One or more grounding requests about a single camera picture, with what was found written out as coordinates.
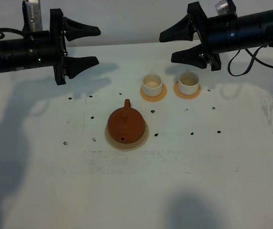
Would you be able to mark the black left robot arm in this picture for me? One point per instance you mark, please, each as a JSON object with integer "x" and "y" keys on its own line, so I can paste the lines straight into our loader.
{"x": 21, "y": 50}

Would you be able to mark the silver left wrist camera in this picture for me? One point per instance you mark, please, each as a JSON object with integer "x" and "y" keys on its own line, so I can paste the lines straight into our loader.
{"x": 32, "y": 15}

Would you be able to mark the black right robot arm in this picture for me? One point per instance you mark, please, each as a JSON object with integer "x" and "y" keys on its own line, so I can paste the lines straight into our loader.
{"x": 225, "y": 32}

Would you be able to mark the white teacup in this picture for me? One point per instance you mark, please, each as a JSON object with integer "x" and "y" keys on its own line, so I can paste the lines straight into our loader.
{"x": 152, "y": 84}
{"x": 188, "y": 83}

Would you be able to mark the right white teacup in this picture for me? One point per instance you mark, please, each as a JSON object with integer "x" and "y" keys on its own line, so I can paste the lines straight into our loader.
{"x": 188, "y": 83}

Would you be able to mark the left orange coaster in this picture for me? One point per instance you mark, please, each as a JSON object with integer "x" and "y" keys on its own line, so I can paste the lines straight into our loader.
{"x": 154, "y": 98}

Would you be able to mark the beige round teapot saucer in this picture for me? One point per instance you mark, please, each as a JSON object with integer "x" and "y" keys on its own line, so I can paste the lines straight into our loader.
{"x": 127, "y": 146}

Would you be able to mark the right orange coaster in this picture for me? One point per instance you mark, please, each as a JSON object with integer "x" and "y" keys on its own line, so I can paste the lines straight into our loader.
{"x": 183, "y": 96}

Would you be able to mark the left white teacup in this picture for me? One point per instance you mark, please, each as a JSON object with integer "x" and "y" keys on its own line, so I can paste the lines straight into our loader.
{"x": 152, "y": 84}

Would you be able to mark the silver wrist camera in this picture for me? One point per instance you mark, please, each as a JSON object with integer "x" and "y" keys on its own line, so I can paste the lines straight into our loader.
{"x": 225, "y": 6}
{"x": 32, "y": 15}

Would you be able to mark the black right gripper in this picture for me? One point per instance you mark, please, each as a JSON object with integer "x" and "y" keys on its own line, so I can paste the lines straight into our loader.
{"x": 200, "y": 55}

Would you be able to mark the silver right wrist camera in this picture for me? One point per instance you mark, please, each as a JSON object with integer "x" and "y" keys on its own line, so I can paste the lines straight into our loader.
{"x": 225, "y": 6}

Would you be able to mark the brown clay teapot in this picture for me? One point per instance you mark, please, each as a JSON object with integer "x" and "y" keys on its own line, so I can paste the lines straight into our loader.
{"x": 126, "y": 124}

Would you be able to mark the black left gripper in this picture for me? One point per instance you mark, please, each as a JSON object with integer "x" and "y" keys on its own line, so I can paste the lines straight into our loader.
{"x": 69, "y": 66}

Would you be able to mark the orange coaster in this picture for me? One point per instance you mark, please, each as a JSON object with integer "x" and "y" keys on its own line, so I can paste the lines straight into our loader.
{"x": 154, "y": 98}
{"x": 183, "y": 96}

